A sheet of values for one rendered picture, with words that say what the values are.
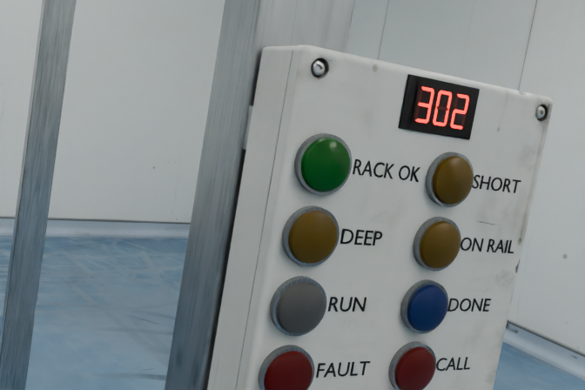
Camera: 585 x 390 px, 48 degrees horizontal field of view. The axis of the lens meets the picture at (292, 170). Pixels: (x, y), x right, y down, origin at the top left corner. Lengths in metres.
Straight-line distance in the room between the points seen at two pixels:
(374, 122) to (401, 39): 4.16
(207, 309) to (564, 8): 3.47
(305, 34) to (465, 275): 0.17
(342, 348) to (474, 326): 0.09
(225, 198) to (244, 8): 0.11
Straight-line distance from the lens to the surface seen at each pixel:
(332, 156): 0.31
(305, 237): 0.32
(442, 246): 0.37
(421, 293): 0.37
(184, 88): 4.49
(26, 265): 1.51
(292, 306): 0.32
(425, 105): 0.35
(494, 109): 0.38
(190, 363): 0.42
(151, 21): 4.39
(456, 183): 0.36
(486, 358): 0.43
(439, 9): 4.32
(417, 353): 0.38
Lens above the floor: 1.07
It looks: 6 degrees down
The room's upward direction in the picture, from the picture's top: 10 degrees clockwise
